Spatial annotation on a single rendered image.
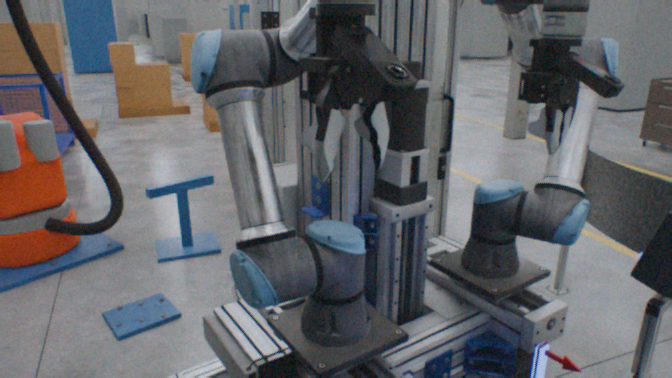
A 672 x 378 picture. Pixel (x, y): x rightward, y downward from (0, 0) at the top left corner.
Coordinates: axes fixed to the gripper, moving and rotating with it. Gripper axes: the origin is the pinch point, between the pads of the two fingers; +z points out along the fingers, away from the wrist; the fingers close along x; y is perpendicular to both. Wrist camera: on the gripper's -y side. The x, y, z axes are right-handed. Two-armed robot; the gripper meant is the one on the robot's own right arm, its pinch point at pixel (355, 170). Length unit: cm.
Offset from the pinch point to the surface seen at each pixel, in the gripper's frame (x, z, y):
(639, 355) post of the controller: -76, 57, -14
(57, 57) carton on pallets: -92, 34, 746
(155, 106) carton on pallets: -250, 132, 844
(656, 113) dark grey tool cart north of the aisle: -683, 100, 201
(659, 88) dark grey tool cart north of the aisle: -684, 69, 204
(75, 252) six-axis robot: -12, 144, 329
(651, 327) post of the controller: -76, 48, -15
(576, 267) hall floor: -285, 148, 94
